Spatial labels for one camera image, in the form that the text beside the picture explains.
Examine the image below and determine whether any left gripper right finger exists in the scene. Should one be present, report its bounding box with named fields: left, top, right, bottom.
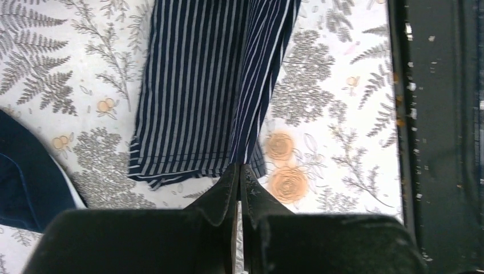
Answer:
left=240, top=165, right=293, bottom=273

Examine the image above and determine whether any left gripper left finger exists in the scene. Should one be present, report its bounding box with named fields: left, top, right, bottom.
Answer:
left=185, top=164, right=240, bottom=273

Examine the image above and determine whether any navy striped underwear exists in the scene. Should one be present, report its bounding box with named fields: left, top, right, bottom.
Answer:
left=128, top=1, right=300, bottom=189

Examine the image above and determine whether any solid navy blue garment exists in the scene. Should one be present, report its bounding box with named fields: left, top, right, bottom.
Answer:
left=1, top=111, right=86, bottom=233

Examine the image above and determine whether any floral table mat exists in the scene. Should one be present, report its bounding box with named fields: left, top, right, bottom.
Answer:
left=0, top=0, right=404, bottom=274

